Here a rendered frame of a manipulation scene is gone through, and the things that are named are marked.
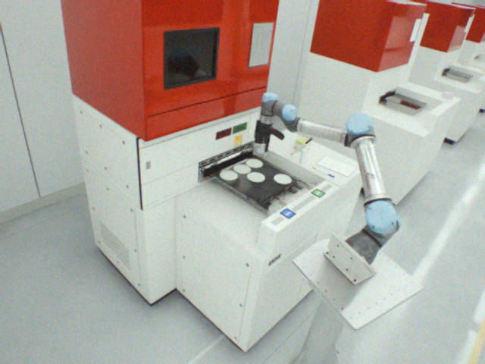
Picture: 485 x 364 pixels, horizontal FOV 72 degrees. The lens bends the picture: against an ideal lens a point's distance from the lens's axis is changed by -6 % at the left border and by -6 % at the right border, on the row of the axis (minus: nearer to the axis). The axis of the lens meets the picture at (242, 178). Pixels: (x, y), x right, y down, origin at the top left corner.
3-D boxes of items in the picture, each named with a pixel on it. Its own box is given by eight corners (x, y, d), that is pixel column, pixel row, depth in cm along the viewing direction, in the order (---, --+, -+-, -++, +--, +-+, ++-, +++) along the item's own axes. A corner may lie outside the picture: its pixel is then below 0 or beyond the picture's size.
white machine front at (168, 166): (140, 208, 176) (136, 137, 154) (248, 160, 229) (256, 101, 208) (144, 211, 174) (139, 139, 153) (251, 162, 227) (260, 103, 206)
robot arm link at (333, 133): (379, 139, 170) (292, 117, 194) (377, 128, 161) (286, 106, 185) (370, 159, 168) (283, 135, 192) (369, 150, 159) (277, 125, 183)
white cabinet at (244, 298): (175, 296, 231) (174, 198, 188) (267, 234, 294) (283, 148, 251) (245, 362, 197) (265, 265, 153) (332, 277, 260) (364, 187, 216)
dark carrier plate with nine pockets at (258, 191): (212, 174, 196) (212, 174, 196) (253, 156, 219) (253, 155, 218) (258, 203, 178) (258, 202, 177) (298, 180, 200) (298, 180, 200)
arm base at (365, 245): (373, 269, 151) (389, 253, 151) (364, 258, 141) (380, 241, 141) (350, 248, 162) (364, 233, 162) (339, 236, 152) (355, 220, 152)
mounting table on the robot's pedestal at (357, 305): (413, 305, 156) (424, 287, 149) (345, 349, 135) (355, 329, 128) (347, 246, 188) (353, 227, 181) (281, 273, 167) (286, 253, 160)
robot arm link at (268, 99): (273, 98, 173) (259, 92, 177) (270, 118, 179) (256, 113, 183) (282, 95, 178) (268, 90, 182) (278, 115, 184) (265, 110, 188)
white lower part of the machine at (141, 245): (95, 252, 256) (79, 156, 212) (181, 210, 309) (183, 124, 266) (151, 313, 218) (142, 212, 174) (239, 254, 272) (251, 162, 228)
